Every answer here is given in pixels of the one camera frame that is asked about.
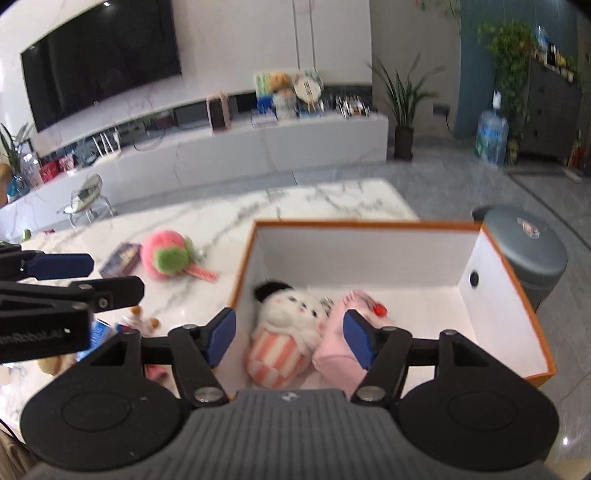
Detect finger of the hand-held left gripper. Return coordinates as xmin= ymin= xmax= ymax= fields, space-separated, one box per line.
xmin=0 ymin=276 xmax=145 ymax=320
xmin=0 ymin=242 xmax=95 ymax=282

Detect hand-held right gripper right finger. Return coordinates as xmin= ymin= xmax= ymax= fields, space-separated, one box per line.
xmin=342 ymin=308 xmax=496 ymax=408

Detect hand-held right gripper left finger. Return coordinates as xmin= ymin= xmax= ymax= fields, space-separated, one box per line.
xmin=90 ymin=307 xmax=237 ymax=409

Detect pink fluffy peach plush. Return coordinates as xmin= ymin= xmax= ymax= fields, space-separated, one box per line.
xmin=140 ymin=231 xmax=219 ymax=283

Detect orange-rimmed white cardboard box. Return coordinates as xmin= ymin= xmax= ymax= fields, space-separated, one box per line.
xmin=229 ymin=220 xmax=555 ymax=402

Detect pink knitted plush toy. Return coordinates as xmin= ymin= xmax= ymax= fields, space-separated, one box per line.
xmin=311 ymin=290 xmax=393 ymax=398

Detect small dark blue box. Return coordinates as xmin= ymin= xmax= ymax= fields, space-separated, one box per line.
xmin=99 ymin=242 xmax=141 ymax=278

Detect blue and white packet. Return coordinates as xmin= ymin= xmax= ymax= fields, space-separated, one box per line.
xmin=76 ymin=318 xmax=115 ymax=363

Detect white plush cupcake toy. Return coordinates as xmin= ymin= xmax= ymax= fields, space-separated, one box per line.
xmin=245 ymin=281 xmax=329 ymax=388

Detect plant in blue vase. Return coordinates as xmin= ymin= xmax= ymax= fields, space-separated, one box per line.
xmin=0 ymin=122 xmax=37 ymax=206

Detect red gift box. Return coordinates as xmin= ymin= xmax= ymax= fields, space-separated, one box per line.
xmin=39 ymin=156 xmax=75 ymax=186

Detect white router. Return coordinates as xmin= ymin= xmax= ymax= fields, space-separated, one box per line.
xmin=91 ymin=131 xmax=123 ymax=165

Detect white marble TV cabinet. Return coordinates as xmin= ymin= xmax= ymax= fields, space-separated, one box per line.
xmin=0 ymin=113 xmax=389 ymax=227

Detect black flat-screen television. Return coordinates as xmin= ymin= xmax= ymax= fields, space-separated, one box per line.
xmin=21 ymin=0 xmax=182 ymax=134

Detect tall green potted plant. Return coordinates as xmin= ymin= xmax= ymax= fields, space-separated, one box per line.
xmin=369 ymin=55 xmax=445 ymax=161

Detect pink space heater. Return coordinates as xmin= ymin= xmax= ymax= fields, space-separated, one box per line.
xmin=206 ymin=91 xmax=232 ymax=134

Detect black and white trinkets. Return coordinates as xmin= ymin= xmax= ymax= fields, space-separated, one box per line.
xmin=335 ymin=95 xmax=373 ymax=119

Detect blue water jug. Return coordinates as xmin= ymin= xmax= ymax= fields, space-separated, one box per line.
xmin=475 ymin=92 xmax=509 ymax=167

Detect round white hand fan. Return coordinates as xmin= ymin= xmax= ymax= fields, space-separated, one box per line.
xmin=293 ymin=69 xmax=324 ymax=106

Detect grey drawer cabinet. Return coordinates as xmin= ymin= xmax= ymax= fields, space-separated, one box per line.
xmin=519 ymin=60 xmax=583 ymax=164

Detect trailing ivy plant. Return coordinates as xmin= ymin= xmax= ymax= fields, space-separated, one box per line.
xmin=478 ymin=21 xmax=539 ymax=136

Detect metal wire stand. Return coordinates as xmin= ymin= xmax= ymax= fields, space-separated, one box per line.
xmin=58 ymin=173 xmax=118 ymax=227

